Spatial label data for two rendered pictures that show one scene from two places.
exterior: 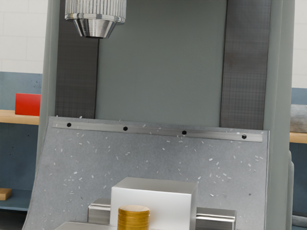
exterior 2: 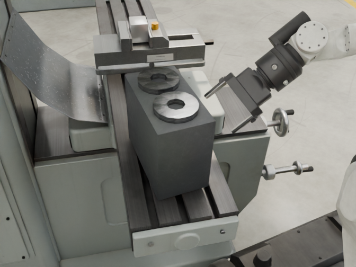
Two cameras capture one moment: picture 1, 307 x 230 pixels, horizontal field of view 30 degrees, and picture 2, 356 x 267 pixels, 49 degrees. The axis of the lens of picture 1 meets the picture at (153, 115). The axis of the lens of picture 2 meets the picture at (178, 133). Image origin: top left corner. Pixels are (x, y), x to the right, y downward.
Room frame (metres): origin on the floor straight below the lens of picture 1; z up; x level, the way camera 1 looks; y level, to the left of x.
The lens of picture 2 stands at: (0.74, 1.08, 1.59)
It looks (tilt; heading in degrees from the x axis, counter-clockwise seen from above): 41 degrees down; 248
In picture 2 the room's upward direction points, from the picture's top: 2 degrees clockwise
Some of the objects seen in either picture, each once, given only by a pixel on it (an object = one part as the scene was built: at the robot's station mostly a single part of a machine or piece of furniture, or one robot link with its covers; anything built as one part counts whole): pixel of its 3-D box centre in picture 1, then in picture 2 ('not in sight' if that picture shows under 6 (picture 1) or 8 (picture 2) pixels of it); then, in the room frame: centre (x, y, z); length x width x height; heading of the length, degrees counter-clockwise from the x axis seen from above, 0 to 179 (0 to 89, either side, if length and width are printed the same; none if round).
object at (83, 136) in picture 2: not in sight; (143, 104); (0.45, 0.05, 0.80); 0.50 x 0.35 x 0.12; 172
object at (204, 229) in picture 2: not in sight; (143, 79); (0.45, 0.05, 0.90); 1.24 x 0.23 x 0.08; 82
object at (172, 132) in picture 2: not in sight; (166, 127); (0.52, 0.47, 1.04); 0.22 x 0.12 x 0.20; 91
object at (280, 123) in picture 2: not in sight; (272, 123); (-0.04, 0.12, 0.64); 0.16 x 0.12 x 0.12; 172
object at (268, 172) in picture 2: not in sight; (287, 169); (-0.05, 0.27, 0.52); 0.22 x 0.06 x 0.06; 172
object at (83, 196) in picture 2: not in sight; (152, 175); (0.42, 0.05, 0.45); 0.80 x 0.30 x 0.60; 172
